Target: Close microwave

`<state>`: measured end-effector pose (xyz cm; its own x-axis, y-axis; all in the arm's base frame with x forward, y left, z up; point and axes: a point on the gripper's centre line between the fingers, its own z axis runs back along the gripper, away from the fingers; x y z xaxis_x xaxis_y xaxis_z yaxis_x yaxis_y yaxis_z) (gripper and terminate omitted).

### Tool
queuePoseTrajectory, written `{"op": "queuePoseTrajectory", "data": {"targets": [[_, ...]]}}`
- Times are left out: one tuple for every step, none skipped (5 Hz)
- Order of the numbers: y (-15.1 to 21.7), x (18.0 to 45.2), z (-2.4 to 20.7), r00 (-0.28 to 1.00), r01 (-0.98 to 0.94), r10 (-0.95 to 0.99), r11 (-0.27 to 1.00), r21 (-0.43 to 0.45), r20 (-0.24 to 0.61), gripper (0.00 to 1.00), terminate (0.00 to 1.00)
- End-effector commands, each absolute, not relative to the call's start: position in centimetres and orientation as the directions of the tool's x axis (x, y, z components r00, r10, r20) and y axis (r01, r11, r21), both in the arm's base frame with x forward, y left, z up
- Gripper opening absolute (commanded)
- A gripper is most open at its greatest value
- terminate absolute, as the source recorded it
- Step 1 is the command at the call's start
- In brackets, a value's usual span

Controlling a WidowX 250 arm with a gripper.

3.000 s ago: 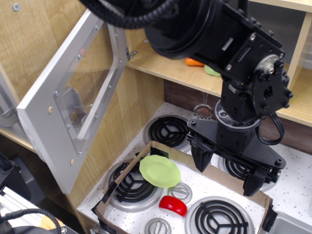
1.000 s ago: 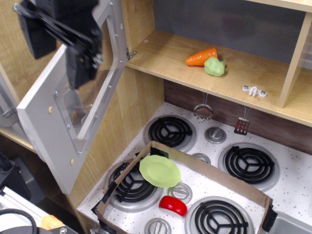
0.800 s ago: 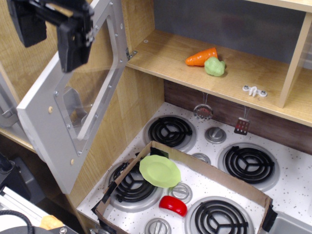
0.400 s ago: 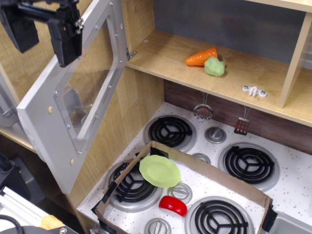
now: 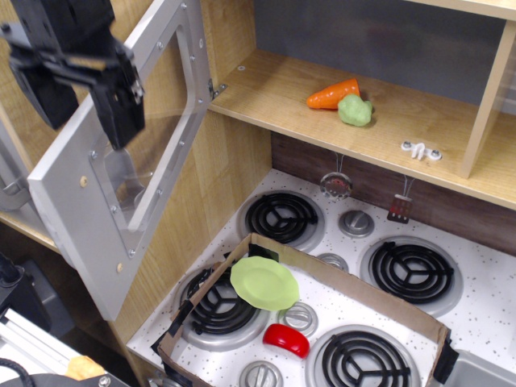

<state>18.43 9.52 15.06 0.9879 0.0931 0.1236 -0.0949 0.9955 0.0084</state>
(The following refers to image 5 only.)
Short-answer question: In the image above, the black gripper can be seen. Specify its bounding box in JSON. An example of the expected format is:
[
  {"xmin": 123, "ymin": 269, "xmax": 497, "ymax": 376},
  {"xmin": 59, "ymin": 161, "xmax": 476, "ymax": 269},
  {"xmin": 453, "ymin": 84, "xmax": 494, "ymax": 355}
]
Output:
[{"xmin": 1, "ymin": 1, "xmax": 145, "ymax": 151}]

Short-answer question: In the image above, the grey toy microwave door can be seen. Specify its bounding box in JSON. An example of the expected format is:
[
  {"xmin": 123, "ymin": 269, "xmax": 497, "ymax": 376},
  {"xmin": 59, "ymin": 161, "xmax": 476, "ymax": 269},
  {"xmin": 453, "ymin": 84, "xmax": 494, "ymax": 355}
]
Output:
[{"xmin": 28, "ymin": 1, "xmax": 213, "ymax": 321}]

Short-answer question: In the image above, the metal door hinge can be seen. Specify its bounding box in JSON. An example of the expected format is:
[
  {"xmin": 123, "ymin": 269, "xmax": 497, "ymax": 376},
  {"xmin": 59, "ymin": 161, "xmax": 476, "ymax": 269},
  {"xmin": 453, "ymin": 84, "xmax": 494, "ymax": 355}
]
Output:
[{"xmin": 208, "ymin": 78, "xmax": 228, "ymax": 100}]

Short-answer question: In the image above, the black box on floor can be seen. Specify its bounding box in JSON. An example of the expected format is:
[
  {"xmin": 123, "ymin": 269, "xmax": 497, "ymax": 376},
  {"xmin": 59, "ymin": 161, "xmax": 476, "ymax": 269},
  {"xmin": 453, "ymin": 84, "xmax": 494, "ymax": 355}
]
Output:
[{"xmin": 1, "ymin": 254, "xmax": 75, "ymax": 338}]

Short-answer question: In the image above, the back left stove burner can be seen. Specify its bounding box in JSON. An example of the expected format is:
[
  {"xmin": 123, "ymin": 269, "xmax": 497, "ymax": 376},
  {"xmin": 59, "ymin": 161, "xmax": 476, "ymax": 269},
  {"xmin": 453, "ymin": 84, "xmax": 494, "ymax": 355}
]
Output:
[{"xmin": 236, "ymin": 190, "xmax": 326, "ymax": 252}]

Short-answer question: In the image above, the stove burner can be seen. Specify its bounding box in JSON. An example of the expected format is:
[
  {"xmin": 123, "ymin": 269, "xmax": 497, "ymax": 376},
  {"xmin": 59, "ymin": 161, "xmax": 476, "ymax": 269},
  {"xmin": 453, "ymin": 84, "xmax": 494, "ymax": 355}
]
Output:
[
  {"xmin": 360, "ymin": 235, "xmax": 464, "ymax": 318},
  {"xmin": 236, "ymin": 190, "xmax": 326, "ymax": 252},
  {"xmin": 305, "ymin": 324, "xmax": 422, "ymax": 387},
  {"xmin": 181, "ymin": 268, "xmax": 270, "ymax": 352}
]

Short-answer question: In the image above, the orange toy carrot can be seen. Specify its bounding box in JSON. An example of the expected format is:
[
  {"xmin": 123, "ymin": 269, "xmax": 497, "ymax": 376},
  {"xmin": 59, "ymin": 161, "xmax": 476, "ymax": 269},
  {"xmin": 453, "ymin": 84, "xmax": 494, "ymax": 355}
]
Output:
[{"xmin": 306, "ymin": 78, "xmax": 360, "ymax": 110}]

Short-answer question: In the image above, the light green toy plate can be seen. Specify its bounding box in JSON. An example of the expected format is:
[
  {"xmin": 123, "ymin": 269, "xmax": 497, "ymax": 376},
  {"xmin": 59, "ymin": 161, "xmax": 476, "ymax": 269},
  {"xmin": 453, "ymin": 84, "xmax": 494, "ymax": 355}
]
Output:
[{"xmin": 230, "ymin": 256, "xmax": 300, "ymax": 311}]

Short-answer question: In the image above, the front left stove burner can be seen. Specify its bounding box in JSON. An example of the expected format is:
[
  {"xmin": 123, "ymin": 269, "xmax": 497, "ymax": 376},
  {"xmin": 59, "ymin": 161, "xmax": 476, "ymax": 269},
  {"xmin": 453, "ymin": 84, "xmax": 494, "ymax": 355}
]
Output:
[{"xmin": 181, "ymin": 268, "xmax": 270, "ymax": 352}]

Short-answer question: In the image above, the hanging toy strainer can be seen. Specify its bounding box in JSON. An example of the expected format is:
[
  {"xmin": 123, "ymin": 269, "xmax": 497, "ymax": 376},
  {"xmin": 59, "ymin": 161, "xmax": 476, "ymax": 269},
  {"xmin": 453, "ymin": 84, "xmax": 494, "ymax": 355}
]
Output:
[{"xmin": 319, "ymin": 153, "xmax": 353, "ymax": 201}]

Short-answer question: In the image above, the green toy lettuce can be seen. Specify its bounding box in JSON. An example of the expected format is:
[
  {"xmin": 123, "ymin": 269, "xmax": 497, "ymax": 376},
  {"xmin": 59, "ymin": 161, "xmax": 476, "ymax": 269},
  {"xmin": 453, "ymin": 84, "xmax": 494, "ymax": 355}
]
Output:
[{"xmin": 338, "ymin": 94, "xmax": 373, "ymax": 127}]

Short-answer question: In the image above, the small grey stove knob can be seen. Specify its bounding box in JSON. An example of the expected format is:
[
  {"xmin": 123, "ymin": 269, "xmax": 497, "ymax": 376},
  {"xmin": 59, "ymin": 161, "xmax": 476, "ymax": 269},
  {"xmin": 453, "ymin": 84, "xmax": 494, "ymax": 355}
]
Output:
[{"xmin": 316, "ymin": 252, "xmax": 349, "ymax": 273}]

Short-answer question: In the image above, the grey back stove knob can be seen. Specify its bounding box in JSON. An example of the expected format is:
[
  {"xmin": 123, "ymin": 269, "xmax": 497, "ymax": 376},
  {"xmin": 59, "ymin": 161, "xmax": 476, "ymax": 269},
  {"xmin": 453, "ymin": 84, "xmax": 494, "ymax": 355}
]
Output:
[{"xmin": 339, "ymin": 210, "xmax": 375, "ymax": 238}]

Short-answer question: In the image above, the red toy cheese wheel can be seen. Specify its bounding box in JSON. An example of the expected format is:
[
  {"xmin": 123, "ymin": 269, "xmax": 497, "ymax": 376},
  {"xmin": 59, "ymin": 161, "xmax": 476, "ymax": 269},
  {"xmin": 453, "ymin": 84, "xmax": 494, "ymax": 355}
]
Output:
[{"xmin": 262, "ymin": 323, "xmax": 310, "ymax": 359}]

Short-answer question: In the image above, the grey centre stove knob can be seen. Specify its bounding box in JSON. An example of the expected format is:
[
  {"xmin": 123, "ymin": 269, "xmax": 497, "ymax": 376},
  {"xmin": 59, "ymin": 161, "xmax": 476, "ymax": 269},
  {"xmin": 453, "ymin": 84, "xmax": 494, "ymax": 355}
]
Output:
[{"xmin": 277, "ymin": 302, "xmax": 318, "ymax": 337}]

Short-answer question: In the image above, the grey front stove knob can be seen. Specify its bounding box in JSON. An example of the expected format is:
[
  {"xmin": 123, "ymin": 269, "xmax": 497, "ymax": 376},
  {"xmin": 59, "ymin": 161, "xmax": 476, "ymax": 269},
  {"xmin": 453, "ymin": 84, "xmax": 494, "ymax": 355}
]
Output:
[{"xmin": 239, "ymin": 360, "xmax": 284, "ymax": 387}]

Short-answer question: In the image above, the hanging toy spatula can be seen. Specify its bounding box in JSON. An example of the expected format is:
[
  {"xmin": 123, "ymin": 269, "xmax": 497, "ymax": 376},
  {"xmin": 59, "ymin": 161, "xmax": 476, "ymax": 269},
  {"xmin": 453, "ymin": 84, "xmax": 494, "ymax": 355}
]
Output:
[{"xmin": 387, "ymin": 176, "xmax": 415, "ymax": 224}]

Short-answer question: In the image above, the white door latch clip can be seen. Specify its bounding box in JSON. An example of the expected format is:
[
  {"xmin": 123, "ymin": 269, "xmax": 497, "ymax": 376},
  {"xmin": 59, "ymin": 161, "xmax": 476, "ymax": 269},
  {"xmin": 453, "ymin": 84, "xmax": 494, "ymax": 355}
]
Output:
[{"xmin": 401, "ymin": 141, "xmax": 443, "ymax": 161}]

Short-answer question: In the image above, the back right stove burner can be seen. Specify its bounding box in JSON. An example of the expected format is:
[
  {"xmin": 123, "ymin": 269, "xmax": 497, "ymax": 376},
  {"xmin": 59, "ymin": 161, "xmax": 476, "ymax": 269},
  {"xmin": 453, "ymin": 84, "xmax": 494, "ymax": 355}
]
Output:
[{"xmin": 360, "ymin": 235, "xmax": 464, "ymax": 318}]

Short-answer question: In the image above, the front right stove burner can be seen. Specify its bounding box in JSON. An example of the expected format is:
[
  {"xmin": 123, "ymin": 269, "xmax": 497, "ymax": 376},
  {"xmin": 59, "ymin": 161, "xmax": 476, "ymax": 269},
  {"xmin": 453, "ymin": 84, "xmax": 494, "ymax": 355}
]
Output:
[{"xmin": 305, "ymin": 324, "xmax": 422, "ymax": 387}]

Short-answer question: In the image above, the grey toy sink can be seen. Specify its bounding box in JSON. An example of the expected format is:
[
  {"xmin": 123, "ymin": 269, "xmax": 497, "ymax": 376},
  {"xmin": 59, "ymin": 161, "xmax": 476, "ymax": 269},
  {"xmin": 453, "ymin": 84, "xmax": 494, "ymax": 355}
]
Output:
[{"xmin": 443, "ymin": 350, "xmax": 516, "ymax": 387}]

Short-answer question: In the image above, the grey wall phone holder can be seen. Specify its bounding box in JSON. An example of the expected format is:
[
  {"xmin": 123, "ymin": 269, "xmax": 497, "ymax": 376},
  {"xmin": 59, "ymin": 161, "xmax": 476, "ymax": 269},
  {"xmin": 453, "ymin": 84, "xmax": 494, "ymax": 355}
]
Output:
[{"xmin": 103, "ymin": 148, "xmax": 153, "ymax": 221}]

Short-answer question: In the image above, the grey cabinet door handle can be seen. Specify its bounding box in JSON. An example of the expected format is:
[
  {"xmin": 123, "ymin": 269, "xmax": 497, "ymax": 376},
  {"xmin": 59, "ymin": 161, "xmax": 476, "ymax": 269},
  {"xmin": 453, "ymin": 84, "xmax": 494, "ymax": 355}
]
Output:
[{"xmin": 0, "ymin": 120, "xmax": 33, "ymax": 214}]

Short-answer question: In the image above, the brown cardboard frame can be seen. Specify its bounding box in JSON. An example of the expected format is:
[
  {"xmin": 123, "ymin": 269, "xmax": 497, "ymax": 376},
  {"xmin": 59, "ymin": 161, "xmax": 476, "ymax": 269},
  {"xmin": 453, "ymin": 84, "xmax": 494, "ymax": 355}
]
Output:
[{"xmin": 152, "ymin": 233, "xmax": 458, "ymax": 386}]

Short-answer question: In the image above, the black braided cable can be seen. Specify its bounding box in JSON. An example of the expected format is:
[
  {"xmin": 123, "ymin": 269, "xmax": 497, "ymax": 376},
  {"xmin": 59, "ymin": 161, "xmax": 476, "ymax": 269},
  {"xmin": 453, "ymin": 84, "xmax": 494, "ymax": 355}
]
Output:
[{"xmin": 0, "ymin": 356, "xmax": 35, "ymax": 387}]

